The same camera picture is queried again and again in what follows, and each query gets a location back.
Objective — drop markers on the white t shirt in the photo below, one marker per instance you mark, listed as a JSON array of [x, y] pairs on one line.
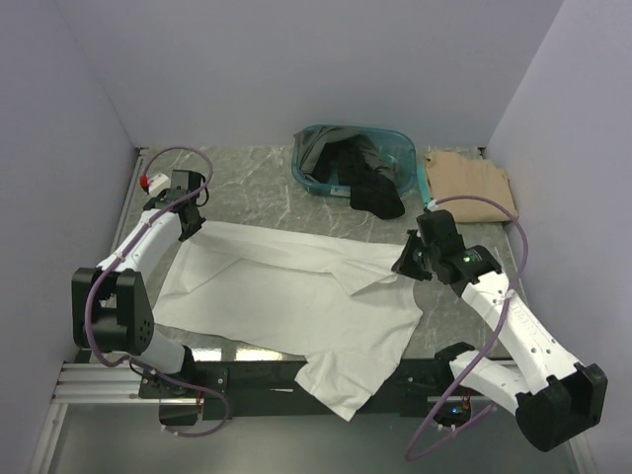
[[336, 302]]

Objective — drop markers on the folded tan t shirt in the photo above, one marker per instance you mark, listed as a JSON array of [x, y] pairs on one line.
[[450, 174]]

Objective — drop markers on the black t shirt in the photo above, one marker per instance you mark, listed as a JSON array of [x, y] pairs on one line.
[[378, 196]]

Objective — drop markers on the grey t shirt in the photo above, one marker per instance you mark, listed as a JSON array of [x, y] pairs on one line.
[[345, 151]]

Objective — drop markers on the black base crossbar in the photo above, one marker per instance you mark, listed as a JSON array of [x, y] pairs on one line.
[[267, 388]]

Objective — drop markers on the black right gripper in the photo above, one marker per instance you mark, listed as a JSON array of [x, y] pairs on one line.
[[403, 265]]

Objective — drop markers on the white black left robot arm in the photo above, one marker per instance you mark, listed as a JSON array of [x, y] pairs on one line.
[[111, 311]]

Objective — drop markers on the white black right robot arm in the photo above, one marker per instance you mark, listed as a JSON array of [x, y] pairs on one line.
[[551, 393]]

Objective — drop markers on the teal plastic basket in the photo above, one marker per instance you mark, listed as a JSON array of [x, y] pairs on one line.
[[395, 147]]

